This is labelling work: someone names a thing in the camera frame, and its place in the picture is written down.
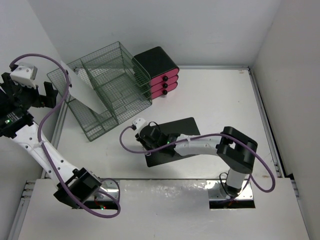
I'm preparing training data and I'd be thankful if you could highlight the pink drawer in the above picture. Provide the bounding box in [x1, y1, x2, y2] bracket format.
[151, 82, 178, 100]
[150, 75, 179, 93]
[150, 68, 180, 87]

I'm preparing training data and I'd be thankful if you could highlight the white clipboard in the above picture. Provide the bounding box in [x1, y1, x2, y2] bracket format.
[60, 60, 107, 115]

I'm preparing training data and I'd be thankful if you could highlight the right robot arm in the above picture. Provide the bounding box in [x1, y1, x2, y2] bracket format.
[132, 118, 258, 198]

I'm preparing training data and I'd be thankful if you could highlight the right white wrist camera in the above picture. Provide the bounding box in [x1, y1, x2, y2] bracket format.
[132, 117, 148, 133]

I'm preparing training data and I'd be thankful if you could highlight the purple cable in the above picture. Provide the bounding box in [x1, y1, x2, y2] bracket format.
[119, 124, 277, 194]
[9, 52, 122, 219]

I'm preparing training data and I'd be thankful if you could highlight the pink bottom drawer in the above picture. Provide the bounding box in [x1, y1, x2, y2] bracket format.
[151, 82, 178, 100]

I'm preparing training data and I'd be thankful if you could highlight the green wire mesh organizer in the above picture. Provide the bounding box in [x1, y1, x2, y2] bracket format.
[47, 41, 152, 142]

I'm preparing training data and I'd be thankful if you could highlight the black clipboard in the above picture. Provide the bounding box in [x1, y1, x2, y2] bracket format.
[145, 117, 200, 168]

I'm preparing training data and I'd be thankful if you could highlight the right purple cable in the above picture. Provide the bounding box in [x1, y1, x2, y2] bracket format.
[119, 124, 277, 194]

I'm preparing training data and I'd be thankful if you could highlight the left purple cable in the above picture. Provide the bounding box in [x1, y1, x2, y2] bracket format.
[9, 52, 122, 219]

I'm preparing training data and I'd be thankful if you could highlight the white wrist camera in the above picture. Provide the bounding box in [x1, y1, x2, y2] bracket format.
[9, 62, 38, 89]
[132, 117, 148, 133]

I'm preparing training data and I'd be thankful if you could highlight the pink top drawer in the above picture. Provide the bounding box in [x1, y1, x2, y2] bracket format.
[150, 68, 180, 87]

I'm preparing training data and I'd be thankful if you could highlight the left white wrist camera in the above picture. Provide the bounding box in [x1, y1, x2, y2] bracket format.
[9, 62, 38, 89]

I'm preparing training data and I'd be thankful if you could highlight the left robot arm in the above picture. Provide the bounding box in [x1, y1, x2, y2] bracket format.
[0, 72, 102, 209]

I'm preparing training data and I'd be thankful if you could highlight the black drawer cabinet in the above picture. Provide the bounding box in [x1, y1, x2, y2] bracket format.
[132, 46, 179, 80]

